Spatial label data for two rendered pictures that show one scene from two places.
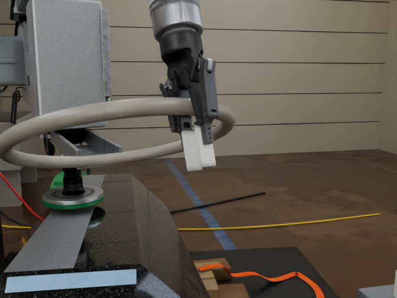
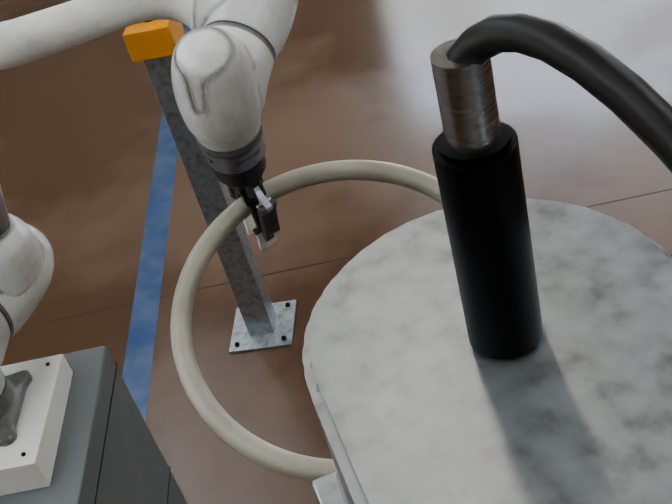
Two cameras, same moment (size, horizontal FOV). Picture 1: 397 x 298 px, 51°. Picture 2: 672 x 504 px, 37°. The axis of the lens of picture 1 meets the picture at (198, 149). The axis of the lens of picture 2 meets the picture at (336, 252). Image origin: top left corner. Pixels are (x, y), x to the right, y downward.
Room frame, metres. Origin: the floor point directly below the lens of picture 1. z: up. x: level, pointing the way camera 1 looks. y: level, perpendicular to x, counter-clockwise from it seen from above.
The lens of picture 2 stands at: (1.84, 0.51, 2.09)
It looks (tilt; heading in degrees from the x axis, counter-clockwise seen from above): 38 degrees down; 199
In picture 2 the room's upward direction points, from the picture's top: 16 degrees counter-clockwise
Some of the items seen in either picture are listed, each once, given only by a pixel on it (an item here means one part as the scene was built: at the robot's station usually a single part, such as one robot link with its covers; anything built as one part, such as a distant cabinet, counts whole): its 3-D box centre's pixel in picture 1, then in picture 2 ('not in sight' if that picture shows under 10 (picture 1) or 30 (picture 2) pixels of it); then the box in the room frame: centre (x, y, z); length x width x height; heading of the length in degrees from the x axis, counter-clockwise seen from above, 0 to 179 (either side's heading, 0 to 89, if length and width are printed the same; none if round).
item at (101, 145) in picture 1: (75, 140); not in sight; (1.36, 0.41, 1.09); 0.69 x 0.19 x 0.05; 27
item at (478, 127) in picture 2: not in sight; (485, 209); (1.46, 0.46, 1.78); 0.04 x 0.04 x 0.17
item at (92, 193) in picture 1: (73, 194); not in sight; (1.46, 0.46, 0.88); 0.21 x 0.21 x 0.01
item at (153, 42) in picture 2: not in sight; (212, 190); (-0.31, -0.54, 0.54); 0.20 x 0.20 x 1.09; 7
